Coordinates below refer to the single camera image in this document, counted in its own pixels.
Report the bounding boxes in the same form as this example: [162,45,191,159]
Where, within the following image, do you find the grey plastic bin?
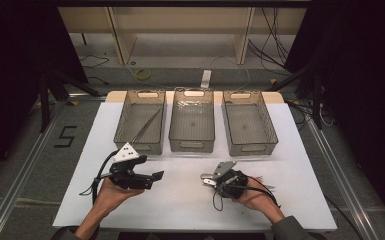
[222,89,279,158]
[113,89,167,156]
[168,87,216,154]

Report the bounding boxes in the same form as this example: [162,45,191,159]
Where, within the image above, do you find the person's right hand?
[234,176,280,215]

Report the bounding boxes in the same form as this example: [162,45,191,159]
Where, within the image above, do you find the hand-held gripper black cable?
[212,184,282,212]
[78,149,119,205]

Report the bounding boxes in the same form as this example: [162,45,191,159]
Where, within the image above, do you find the beige wooden desk frame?
[57,6,308,66]

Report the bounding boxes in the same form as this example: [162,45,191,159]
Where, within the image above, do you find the person's left hand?
[94,178,146,216]

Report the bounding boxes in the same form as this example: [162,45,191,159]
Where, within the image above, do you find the white table cover sheet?
[52,101,338,233]

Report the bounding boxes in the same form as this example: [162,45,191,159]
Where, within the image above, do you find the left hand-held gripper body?
[108,142,155,190]

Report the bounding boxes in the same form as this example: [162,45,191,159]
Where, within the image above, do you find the black metal stand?
[38,68,103,133]
[266,63,324,130]

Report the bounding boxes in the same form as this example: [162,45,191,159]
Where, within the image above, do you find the white power strip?
[200,69,212,89]

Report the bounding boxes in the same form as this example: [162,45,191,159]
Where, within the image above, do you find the white cable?
[209,54,252,91]

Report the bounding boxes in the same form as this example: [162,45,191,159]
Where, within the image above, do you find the right hand-held gripper black cable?
[212,184,282,212]

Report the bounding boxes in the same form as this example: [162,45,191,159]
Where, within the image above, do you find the metal floor rail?
[0,99,61,240]
[308,118,381,240]

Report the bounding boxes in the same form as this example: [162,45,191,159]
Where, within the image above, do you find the bundle of black cables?
[248,6,293,69]

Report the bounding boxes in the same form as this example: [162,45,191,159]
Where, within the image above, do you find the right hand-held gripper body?
[213,160,250,200]

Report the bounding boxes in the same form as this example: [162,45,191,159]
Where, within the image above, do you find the black floor cable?
[78,54,110,70]

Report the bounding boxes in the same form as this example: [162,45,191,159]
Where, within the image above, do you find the yellow tape roll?
[135,68,153,82]

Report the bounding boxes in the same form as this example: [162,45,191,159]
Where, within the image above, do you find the left hand-held gripper black cable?
[78,149,119,205]

